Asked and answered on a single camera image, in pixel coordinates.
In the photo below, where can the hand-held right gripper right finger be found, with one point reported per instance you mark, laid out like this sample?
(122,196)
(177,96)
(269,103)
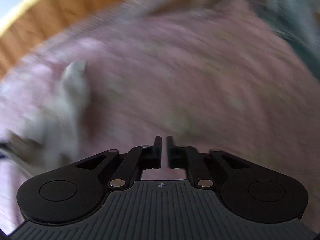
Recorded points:
(170,152)

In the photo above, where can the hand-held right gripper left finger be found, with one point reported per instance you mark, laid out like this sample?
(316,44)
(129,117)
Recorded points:
(157,152)

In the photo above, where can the striped light grey garment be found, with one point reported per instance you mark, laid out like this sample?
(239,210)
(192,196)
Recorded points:
(75,87)

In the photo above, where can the pink bear print blanket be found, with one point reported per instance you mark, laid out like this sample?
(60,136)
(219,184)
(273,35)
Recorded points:
(175,80)

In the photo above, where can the wooden headboard with gold trim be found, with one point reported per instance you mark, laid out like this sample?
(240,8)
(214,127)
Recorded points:
(50,25)

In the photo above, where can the clear bubble wrap sheet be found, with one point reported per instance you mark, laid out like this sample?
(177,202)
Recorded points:
(287,10)

